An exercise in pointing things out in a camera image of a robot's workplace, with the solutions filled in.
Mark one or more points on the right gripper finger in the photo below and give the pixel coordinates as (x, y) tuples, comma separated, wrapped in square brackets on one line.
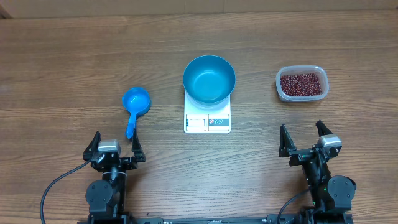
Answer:
[(322, 129), (286, 143)]

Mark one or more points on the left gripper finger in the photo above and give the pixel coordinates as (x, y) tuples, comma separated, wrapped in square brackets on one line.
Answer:
[(92, 148), (139, 155)]

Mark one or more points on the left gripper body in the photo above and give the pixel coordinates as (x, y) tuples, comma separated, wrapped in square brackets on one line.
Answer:
[(126, 164)]

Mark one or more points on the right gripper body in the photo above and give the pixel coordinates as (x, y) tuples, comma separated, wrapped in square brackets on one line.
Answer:
[(300, 157)]

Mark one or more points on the blue plastic measuring scoop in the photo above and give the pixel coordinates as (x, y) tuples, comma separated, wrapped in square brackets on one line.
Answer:
[(137, 102)]

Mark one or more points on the blue metal bowl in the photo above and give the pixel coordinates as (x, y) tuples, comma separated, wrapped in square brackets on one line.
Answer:
[(209, 79)]

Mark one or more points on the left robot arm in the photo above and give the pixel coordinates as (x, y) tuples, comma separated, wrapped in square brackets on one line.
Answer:
[(106, 197)]

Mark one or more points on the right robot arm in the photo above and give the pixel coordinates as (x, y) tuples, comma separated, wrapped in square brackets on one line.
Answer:
[(331, 195)]

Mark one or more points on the white digital kitchen scale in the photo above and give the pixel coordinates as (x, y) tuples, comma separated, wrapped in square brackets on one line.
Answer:
[(206, 119)]

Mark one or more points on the red beans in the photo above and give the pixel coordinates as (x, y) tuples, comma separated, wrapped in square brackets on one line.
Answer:
[(307, 84)]

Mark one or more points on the clear plastic container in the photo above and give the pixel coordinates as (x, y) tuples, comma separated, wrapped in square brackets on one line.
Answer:
[(301, 69)]

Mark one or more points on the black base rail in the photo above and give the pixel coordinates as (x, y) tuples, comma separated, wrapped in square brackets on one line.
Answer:
[(270, 219)]

